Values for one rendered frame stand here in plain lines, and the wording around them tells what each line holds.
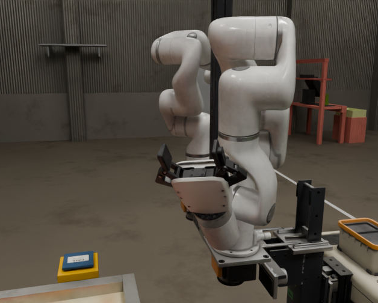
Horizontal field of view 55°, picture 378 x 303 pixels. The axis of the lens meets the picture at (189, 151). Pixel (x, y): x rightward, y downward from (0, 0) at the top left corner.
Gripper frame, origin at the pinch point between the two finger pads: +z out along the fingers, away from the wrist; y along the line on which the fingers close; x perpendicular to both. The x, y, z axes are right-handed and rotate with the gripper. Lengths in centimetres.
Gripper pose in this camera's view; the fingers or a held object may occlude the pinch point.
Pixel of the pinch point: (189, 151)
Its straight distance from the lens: 60.7
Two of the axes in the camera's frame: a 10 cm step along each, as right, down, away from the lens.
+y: 9.5, -0.7, -3.1
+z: -2.7, -6.7, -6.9
